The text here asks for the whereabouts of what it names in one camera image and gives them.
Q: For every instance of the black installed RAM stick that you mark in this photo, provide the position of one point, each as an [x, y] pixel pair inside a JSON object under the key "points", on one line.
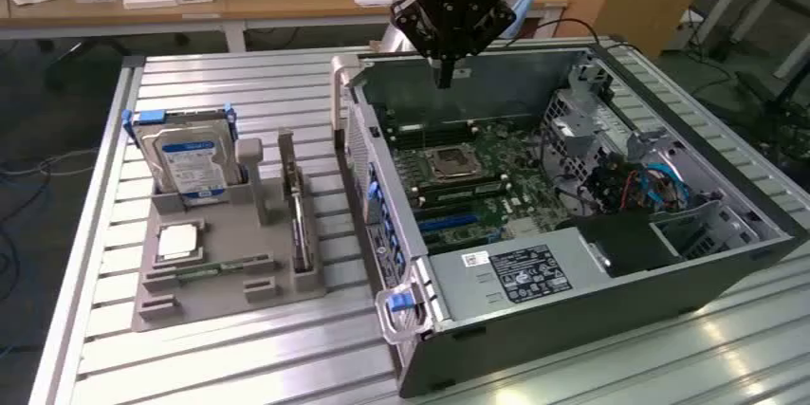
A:
{"points": [[462, 191]]}

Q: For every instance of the wooden desk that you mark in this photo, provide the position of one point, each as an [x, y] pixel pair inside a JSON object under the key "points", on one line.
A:
{"points": [[285, 2]]}

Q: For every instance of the black graphics card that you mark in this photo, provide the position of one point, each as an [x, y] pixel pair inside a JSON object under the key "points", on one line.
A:
{"points": [[298, 215]]}

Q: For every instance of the grey parts rack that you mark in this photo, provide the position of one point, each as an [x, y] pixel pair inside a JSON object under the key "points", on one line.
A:
{"points": [[241, 253]]}

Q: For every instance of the low metal disk bay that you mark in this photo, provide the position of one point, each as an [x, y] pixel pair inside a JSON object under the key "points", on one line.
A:
{"points": [[716, 229]]}

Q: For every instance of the black equipment stand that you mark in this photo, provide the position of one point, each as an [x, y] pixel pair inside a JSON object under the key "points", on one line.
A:
{"points": [[778, 106]]}

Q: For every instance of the black RAM slot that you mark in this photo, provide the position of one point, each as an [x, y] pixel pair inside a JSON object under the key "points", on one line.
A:
{"points": [[430, 132]]}

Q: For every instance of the tall metal disk bay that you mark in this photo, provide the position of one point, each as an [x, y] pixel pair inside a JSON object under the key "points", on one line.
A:
{"points": [[582, 134]]}

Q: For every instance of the blue case latch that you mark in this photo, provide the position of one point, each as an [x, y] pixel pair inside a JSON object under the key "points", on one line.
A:
{"points": [[399, 303]]}

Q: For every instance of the blue slot clip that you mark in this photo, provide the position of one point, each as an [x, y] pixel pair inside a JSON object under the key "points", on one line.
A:
{"points": [[399, 262], [393, 239]]}

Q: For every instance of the black open PC case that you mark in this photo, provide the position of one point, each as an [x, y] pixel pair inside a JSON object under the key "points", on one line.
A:
{"points": [[570, 329]]}

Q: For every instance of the blue expansion slot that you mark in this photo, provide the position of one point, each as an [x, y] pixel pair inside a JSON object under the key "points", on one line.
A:
{"points": [[449, 222]]}

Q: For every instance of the grey power supply unit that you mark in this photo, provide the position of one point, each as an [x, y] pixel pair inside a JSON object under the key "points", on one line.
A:
{"points": [[469, 291]]}

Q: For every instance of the green motherboard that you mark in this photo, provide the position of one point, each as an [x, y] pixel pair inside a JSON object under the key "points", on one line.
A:
{"points": [[525, 172]]}

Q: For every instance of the black air duct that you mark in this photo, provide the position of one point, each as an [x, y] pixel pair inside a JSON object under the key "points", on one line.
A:
{"points": [[624, 244]]}

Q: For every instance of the CPU socket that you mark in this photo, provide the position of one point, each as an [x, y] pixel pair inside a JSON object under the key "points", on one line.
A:
{"points": [[450, 163]]}

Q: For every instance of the green RAM stick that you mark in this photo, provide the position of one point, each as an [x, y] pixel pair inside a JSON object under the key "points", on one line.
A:
{"points": [[209, 268]]}

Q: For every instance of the black office chair base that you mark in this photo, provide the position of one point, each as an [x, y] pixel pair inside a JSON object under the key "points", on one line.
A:
{"points": [[82, 51]]}

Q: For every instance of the hard disk with blue caddy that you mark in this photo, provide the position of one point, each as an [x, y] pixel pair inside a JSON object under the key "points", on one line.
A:
{"points": [[187, 163]]}

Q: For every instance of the silver CPU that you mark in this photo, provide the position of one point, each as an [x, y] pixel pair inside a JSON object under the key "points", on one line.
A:
{"points": [[178, 241]]}

